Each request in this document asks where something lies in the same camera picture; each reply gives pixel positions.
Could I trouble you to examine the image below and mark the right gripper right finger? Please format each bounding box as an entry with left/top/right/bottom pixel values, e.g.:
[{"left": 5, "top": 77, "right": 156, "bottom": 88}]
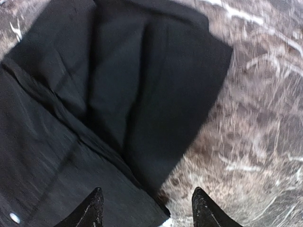
[{"left": 192, "top": 187, "right": 242, "bottom": 227}]

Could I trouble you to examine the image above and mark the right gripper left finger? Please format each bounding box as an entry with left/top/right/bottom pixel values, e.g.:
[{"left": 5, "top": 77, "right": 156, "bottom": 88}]
[{"left": 54, "top": 187, "right": 104, "bottom": 227}]

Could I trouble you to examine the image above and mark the black long sleeve shirt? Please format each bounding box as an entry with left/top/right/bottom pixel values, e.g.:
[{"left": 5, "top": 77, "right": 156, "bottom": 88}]
[{"left": 0, "top": 0, "right": 233, "bottom": 227}]

